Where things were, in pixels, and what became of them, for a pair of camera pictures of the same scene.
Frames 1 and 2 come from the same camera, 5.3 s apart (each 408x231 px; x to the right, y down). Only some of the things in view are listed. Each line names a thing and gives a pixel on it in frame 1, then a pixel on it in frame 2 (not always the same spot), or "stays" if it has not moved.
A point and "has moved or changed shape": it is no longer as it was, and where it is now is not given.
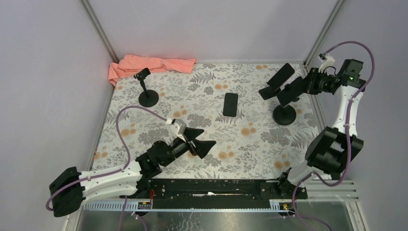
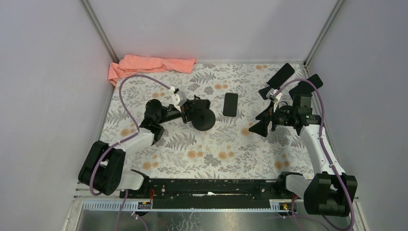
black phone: x=230 y=104 stays
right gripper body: x=316 y=83 to x=275 y=117
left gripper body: x=191 y=145 to x=187 y=113
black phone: x=290 y=92 has moved or changed shape
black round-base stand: x=147 y=98 to x=202 y=117
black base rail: x=178 y=194 stays
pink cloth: x=131 y=65 stays
